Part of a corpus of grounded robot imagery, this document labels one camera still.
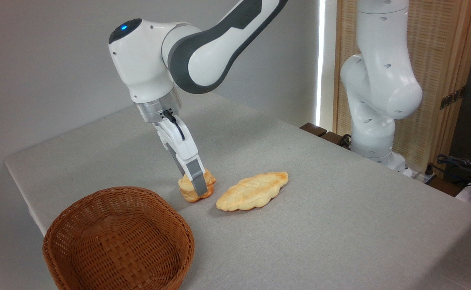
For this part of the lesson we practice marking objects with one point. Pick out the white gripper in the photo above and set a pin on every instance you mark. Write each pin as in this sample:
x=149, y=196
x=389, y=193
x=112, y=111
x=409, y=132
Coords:
x=181, y=147

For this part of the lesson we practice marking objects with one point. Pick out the small round bread roll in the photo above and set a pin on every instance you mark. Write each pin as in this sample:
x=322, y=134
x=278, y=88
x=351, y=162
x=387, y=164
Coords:
x=187, y=193

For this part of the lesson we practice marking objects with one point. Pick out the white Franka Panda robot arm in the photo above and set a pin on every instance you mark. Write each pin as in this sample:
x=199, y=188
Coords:
x=146, y=60

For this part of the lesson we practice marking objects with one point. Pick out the long braided bread loaf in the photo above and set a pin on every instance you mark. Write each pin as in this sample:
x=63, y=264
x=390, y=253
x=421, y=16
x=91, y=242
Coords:
x=251, y=192

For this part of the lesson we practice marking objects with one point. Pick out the brown woven wicker basket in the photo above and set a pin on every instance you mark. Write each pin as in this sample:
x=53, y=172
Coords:
x=118, y=241

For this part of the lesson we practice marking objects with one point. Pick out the dark brown wooden block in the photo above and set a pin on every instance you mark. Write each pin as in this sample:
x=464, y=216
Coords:
x=312, y=129

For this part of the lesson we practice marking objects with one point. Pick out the grey tablecloth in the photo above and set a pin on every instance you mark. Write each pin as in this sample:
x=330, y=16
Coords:
x=320, y=225

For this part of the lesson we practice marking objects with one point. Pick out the white power strip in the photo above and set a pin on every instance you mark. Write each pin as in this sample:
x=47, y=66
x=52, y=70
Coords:
x=420, y=176

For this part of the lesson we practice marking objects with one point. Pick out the dark metal screen hinge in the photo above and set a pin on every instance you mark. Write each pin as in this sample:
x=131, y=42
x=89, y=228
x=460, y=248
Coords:
x=453, y=97

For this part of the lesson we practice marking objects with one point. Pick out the wooden slatted folding screen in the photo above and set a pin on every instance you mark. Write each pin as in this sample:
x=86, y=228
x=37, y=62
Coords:
x=445, y=40

